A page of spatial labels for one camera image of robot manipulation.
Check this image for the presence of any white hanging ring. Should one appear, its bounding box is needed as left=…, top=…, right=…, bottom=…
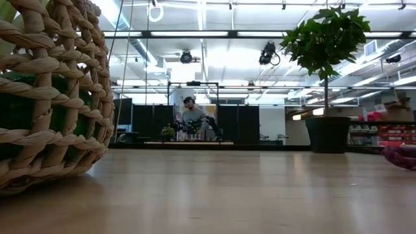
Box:
left=148, top=1, right=165, bottom=23

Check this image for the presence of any woven straw basket with handles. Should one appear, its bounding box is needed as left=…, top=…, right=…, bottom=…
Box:
left=0, top=0, right=115, bottom=196

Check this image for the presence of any shelf with red bins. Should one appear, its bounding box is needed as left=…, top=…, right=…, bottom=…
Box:
left=347, top=122, right=416, bottom=147

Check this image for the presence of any purple onion string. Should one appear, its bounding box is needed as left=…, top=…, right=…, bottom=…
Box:
left=382, top=145, right=416, bottom=172

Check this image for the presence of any green potted plant black pot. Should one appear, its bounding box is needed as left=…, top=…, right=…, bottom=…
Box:
left=279, top=6, right=371, bottom=154

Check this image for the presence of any person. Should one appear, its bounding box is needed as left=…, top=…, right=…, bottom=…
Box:
left=180, top=96, right=225, bottom=141

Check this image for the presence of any black monitor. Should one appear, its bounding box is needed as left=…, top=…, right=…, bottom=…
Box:
left=112, top=97, right=133, bottom=126

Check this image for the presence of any black aluminium table frame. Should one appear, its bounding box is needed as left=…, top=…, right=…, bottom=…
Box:
left=107, top=141, right=313, bottom=151

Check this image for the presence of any black round ceiling spotlight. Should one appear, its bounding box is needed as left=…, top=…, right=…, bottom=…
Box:
left=179, top=49, right=194, bottom=64

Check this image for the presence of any red pink bag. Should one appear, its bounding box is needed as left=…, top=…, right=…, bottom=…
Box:
left=358, top=111, right=384, bottom=122

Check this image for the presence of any black ceiling spotlight with cable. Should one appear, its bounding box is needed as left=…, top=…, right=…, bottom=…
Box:
left=258, top=41, right=281, bottom=66

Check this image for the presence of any green lime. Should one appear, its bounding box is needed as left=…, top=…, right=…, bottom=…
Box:
left=0, top=73, right=95, bottom=160

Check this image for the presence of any small potted plant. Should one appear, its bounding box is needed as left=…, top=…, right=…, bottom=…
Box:
left=161, top=125, right=176, bottom=142

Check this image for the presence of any white air vent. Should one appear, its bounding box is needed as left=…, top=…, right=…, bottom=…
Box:
left=363, top=39, right=378, bottom=58

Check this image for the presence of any black partition panel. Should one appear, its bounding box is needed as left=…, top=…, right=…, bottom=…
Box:
left=216, top=105, right=261, bottom=144
left=132, top=105, right=175, bottom=139

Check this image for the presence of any cardboard box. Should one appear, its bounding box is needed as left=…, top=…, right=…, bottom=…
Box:
left=383, top=97, right=415, bottom=123

